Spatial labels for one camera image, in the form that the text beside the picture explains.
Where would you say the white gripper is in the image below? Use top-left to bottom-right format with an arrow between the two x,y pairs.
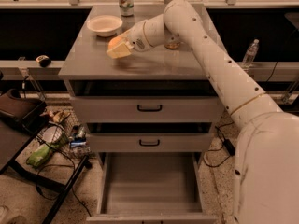
107,20 -> 151,59

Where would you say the blue small can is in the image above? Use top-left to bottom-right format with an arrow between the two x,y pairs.
69,141 -> 87,148

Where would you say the black side table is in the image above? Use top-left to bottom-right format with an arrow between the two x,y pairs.
0,89 -> 92,224

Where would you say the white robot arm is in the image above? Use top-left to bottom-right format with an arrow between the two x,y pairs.
107,0 -> 299,224

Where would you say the green white can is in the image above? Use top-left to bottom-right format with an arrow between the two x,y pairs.
119,0 -> 134,17

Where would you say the black power adapter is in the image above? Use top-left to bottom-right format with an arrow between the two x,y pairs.
223,139 -> 235,156

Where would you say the white round container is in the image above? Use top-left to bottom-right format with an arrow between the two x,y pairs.
42,126 -> 63,144

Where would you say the top grey drawer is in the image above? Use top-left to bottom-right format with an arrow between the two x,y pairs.
69,79 -> 228,123

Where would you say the white bowl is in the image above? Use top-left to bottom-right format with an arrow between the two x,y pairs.
87,15 -> 122,37

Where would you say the grey drawer cabinet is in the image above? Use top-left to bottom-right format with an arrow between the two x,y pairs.
58,3 -> 238,154

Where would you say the middle grey drawer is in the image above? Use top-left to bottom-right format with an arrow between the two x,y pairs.
87,122 -> 213,152

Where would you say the bottom grey open drawer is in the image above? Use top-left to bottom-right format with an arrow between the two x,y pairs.
86,153 -> 217,224

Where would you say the clear plastic water bottle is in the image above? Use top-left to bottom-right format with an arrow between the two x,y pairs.
241,39 -> 259,70

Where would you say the orange soda can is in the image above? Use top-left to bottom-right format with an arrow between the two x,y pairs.
164,41 -> 180,50

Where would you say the orange fruit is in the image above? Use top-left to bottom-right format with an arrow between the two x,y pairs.
108,36 -> 122,49

